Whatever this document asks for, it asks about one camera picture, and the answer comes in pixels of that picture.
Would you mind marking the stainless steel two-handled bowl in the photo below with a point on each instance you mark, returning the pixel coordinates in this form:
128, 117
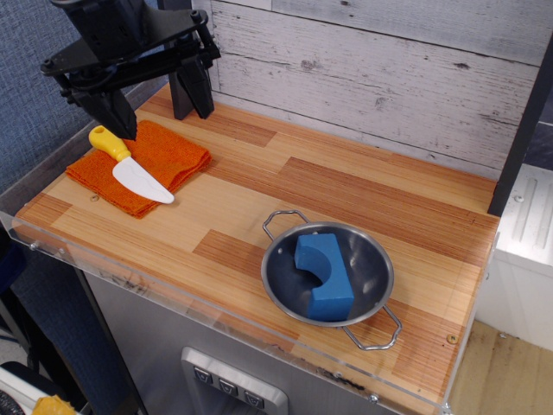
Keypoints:
368, 265

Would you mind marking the clear acrylic table guard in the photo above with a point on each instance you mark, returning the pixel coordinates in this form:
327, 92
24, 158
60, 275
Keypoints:
315, 347

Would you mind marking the stainless steel cabinet front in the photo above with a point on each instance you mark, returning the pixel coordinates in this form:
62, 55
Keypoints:
151, 336

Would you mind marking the yellow object at corner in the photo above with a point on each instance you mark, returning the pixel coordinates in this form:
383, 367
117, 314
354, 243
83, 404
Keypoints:
52, 405

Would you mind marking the silver control panel with buttons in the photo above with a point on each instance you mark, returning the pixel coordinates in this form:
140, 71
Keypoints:
218, 388

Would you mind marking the folded orange cloth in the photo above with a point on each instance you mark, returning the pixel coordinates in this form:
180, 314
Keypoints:
170, 158

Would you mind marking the yellow-handled white toy knife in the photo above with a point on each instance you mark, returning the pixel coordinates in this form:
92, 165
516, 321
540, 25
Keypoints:
127, 171

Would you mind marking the white cabinet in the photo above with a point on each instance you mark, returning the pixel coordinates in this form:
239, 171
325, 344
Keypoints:
516, 295

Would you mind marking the blue arch-shaped wooden block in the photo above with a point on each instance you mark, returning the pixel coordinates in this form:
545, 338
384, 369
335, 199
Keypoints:
320, 255

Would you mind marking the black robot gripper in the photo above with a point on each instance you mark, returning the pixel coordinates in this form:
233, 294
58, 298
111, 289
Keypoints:
126, 42

